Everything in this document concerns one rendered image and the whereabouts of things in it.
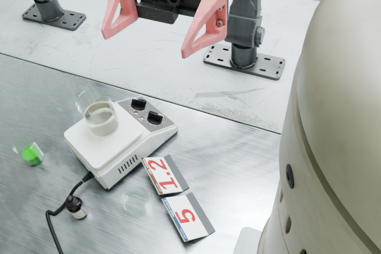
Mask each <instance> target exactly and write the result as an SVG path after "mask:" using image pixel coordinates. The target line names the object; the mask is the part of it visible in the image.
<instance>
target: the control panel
mask: <svg viewBox="0 0 381 254"><path fill-rule="evenodd" d="M137 99H142V100H146V99H144V98H143V97H142V96H141V97H137ZM131 102H132V99H129V100H124V101H120V102H117V103H118V104H119V105H120V106H121V107H122V108H123V109H124V110H126V111H127V112H128V113H129V114H130V115H131V116H133V117H134V118H135V119H136V120H137V121H138V122H139V123H140V124H142V125H143V126H144V127H145V128H146V129H147V130H148V131H150V132H155V131H157V130H160V129H163V128H166V127H169V126H171V125H175V123H174V122H173V121H171V120H170V119H169V118H168V117H167V116H165V115H164V114H163V113H162V112H161V111H159V110H158V109H156V108H155V107H154V106H153V105H152V104H150V103H149V102H148V101H147V103H146V106H145V109H144V110H142V111H139V110H136V109H133V108H132V107H131ZM134 111H138V113H135V112H134ZM149 111H153V112H156V113H159V114H161V115H163V116H164V117H163V120H162V123H161V124H159V125H154V124H151V123H150V122H148V120H147V117H148V114H149ZM141 116H143V117H144V118H140V117H141Z"/></svg>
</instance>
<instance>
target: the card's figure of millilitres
mask: <svg viewBox="0 0 381 254"><path fill-rule="evenodd" d="M145 161H146V162H147V164H148V166H149V168H150V169H151V172H152V173H153V175H154V177H155V179H156V181H157V182H158V184H159V186H160V188H161V190H162V192H169V191H178V190H180V188H179V187H178V185H177V184H176V181H175V180H174V178H173V177H172V175H171V173H170V171H169V170H168V168H167V166H166V164H165V163H164V161H163V159H162V158H146V159H145Z"/></svg>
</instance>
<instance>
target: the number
mask: <svg viewBox="0 0 381 254"><path fill-rule="evenodd" d="M167 201H168V203H169V205H170V207H171V209H172V210H173V212H174V214H175V216H176V218H177V220H178V221H179V223H180V225H181V227H182V229H183V230H184V232H185V234H186V236H187V238H188V239H189V238H192V237H195V236H200V235H204V234H205V232H204V230H203V229H202V227H201V225H200V223H199V221H198V220H197V218H196V216H195V215H194V213H193V212H192V209H191V208H190V206H189V204H188V203H187V201H186V199H185V197H184V196H183V197H175V198H168V199H167Z"/></svg>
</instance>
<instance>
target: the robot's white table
mask: <svg viewBox="0 0 381 254"><path fill-rule="evenodd" d="M58 1H59V3H60V6H61V7H62V8H63V9H65V10H70V11H75V12H79V13H83V14H86V17H87V19H86V20H85V21H84V22H83V23H82V24H81V25H80V26H79V28H78V29H77V30H76V31H69V30H66V29H62V28H57V27H53V26H49V25H46V24H41V23H36V22H32V21H29V20H25V19H23V18H22V14H23V13H24V12H25V11H26V10H27V9H28V8H29V7H31V6H32V5H33V4H34V3H35V2H34V0H12V1H10V2H9V3H8V4H7V5H6V6H5V7H4V8H3V9H2V10H1V11H0V54H4V55H6V56H10V57H14V58H17V59H20V60H23V61H27V62H31V63H33V64H37V65H41V66H45V67H48V68H51V69H55V70H58V71H62V72H65V73H69V74H72V75H76V76H79V77H82V78H86V79H90V80H92V81H96V82H100V83H104V84H107V85H110V86H113V87H117V88H121V89H124V90H128V91H131V92H135V93H138V94H141V95H145V96H149V97H151V98H155V99H159V100H162V101H166V102H169V103H172V104H176V105H180V106H182V107H186V108H190V109H194V110H197V111H200V112H204V113H207V114H210V115H214V116H218V117H221V118H225V119H228V120H231V121H235V122H239V123H241V124H245V125H249V126H252V127H255V128H259V129H262V130H266V131H269V132H273V133H277V134H280V135H281V133H282V128H283V123H284V119H285V114H286V109H287V104H288V101H289V95H290V90H291V85H292V81H293V76H294V72H295V68H296V65H297V62H298V59H299V56H300V54H301V51H302V46H303V42H304V38H305V35H306V31H307V28H308V25H309V23H310V20H311V18H312V16H313V14H314V11H315V9H316V7H317V6H318V4H319V2H320V1H314V0H261V8H262V10H261V16H263V19H262V22H261V27H263V28H265V35H264V38H263V42H262V44H261V45H260V46H259V48H257V52H258V53H262V54H267V55H270V56H275V57H280V58H284V59H285V60H286V63H285V67H284V69H283V72H282V74H281V77H280V79H279V80H278V81H274V80H271V79H266V78H262V77H257V76H254V75H250V74H246V73H241V72H238V71H233V70H229V69H225V68H222V67H218V66H213V65H208V64H205V63H204V62H203V57H204V55H205V53H206V51H207V50H208V48H209V46H207V47H205V48H202V49H200V50H199V51H197V52H196V53H194V54H192V55H191V56H189V57H187V58H186V59H182V56H181V47H182V44H183V42H184V39H185V36H186V34H187V32H188V30H189V27H190V25H191V22H192V20H193V17H190V16H185V15H179V16H178V18H177V19H176V21H175V22H174V24H167V23H161V22H156V21H153V20H148V19H143V18H138V20H137V21H135V22H134V23H132V24H131V25H129V26H128V27H126V28H125V29H123V30H122V31H120V32H119V33H117V34H116V35H114V36H112V37H111V38H109V39H108V40H105V39H104V37H103V35H102V32H101V27H102V24H103V20H104V16H105V12H106V9H107V4H108V0H58ZM140 1H141V0H137V2H138V3H139V2H140Z"/></svg>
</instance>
